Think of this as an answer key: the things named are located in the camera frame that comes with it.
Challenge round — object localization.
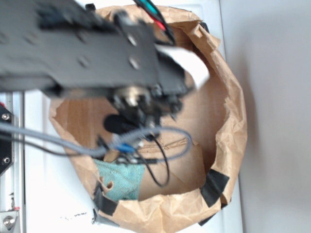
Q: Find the grey sleeved cable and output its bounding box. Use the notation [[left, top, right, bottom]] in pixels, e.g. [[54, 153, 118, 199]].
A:
[[0, 121, 192, 162]]

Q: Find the teal knitted cloth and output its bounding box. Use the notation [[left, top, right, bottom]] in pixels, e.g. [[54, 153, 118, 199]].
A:
[[93, 159, 145, 201]]

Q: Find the thin black wire loop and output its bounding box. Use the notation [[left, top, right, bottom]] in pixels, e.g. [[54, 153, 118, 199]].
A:
[[135, 135, 171, 187]]

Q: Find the black tape strip front right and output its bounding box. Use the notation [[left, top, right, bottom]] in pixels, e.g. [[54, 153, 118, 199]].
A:
[[200, 169, 230, 207]]

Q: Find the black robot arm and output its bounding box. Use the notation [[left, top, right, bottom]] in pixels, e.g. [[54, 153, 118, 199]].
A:
[[0, 0, 194, 133]]

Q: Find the aluminium extrusion rail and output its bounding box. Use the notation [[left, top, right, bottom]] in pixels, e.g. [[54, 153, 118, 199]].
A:
[[0, 92, 26, 233]]

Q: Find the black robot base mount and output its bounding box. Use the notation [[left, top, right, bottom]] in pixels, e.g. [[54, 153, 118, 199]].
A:
[[0, 103, 14, 176]]

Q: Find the black tape strip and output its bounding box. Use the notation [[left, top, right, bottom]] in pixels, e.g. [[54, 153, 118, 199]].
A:
[[200, 169, 230, 207], [93, 182, 119, 228]]

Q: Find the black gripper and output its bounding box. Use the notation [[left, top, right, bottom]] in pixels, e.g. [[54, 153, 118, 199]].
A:
[[103, 52, 194, 134]]

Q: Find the black tape strip front left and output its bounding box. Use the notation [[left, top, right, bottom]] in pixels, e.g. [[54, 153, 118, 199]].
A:
[[93, 182, 119, 228]]

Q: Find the brown paper bag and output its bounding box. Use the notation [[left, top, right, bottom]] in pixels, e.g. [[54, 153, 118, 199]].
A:
[[49, 5, 248, 233]]

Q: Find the red green wire bundle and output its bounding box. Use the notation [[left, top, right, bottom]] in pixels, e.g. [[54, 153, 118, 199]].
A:
[[133, 0, 177, 46]]

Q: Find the white paper ball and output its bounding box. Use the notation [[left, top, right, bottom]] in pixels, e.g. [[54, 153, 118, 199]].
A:
[[155, 45, 210, 89]]

